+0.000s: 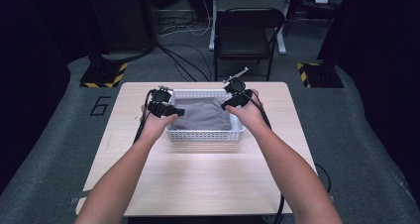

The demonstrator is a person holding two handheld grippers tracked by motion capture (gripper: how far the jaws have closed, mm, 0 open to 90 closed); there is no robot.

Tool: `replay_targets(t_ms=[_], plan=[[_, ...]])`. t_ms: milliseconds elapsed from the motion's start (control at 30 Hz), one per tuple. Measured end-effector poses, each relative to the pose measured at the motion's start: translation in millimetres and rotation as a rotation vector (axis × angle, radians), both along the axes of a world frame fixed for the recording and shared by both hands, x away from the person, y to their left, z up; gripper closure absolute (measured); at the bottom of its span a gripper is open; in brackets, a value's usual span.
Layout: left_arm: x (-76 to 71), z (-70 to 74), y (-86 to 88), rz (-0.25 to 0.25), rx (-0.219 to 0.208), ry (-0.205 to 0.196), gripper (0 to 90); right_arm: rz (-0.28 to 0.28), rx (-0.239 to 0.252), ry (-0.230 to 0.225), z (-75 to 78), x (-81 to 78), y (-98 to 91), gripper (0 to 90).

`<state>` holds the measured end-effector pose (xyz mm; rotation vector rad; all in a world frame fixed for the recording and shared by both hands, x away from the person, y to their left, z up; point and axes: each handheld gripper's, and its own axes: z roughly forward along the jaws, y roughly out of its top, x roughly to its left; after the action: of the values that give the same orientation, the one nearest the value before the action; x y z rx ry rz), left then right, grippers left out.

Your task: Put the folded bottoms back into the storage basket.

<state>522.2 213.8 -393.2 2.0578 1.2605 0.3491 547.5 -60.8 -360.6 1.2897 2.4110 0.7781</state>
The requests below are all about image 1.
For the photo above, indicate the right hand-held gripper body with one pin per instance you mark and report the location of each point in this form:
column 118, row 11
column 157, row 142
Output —
column 236, row 85

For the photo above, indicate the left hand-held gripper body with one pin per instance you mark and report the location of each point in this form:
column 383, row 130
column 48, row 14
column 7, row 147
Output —
column 160, row 96

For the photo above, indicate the grey shorts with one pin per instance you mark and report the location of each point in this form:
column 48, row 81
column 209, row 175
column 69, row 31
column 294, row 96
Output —
column 203, row 115

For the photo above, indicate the white perforated plastic basket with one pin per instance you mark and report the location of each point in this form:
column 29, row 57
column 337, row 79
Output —
column 204, row 135

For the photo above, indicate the person's right hand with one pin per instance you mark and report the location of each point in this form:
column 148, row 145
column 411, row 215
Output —
column 251, row 116

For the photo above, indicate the person's left hand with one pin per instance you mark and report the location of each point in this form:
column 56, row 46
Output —
column 153, row 126

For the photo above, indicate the black folding chair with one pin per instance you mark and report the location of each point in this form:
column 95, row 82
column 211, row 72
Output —
column 281, row 42
column 246, row 39

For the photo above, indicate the black stand base striped edge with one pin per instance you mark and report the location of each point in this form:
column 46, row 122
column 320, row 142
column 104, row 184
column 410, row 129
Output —
column 322, row 76
column 102, row 75

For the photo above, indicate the black cabinet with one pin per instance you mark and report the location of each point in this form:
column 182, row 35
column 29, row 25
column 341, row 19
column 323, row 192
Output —
column 122, row 16

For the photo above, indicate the small white device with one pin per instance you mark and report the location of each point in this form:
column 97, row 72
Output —
column 321, row 0

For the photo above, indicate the grey tape strip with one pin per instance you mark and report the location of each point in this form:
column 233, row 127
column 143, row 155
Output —
column 77, row 199
column 332, row 199

